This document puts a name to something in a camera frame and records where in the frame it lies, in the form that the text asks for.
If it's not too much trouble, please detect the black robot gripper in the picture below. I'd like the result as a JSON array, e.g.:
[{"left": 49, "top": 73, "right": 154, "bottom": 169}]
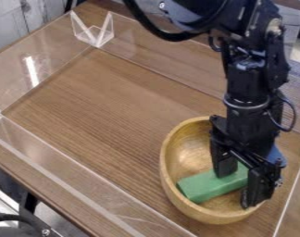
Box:
[{"left": 209, "top": 98, "right": 287, "bottom": 209}]

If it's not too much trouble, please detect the green rectangular block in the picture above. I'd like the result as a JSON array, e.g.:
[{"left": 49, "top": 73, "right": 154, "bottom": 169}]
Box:
[{"left": 176, "top": 164, "right": 248, "bottom": 204}]

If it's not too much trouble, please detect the brown wooden bowl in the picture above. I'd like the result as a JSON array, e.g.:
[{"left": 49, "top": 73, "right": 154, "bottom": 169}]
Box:
[{"left": 158, "top": 117, "right": 264, "bottom": 225}]

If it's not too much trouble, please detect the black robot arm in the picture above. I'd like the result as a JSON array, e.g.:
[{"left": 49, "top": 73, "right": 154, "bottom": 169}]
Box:
[{"left": 124, "top": 0, "right": 293, "bottom": 208}]

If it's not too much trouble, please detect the clear acrylic tray wall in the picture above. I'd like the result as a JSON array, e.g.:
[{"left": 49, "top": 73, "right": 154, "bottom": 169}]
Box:
[{"left": 0, "top": 3, "right": 300, "bottom": 237}]

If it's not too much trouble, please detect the black table leg bracket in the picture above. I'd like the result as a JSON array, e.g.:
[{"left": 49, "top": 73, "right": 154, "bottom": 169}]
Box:
[{"left": 19, "top": 191, "right": 63, "bottom": 237}]

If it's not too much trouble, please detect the clear acrylic corner bracket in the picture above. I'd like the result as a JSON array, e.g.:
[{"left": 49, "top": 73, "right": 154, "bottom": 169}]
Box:
[{"left": 70, "top": 11, "right": 114, "bottom": 48}]

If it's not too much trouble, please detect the black cable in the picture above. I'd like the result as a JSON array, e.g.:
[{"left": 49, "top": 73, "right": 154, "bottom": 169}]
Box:
[{"left": 0, "top": 212, "right": 34, "bottom": 237}]

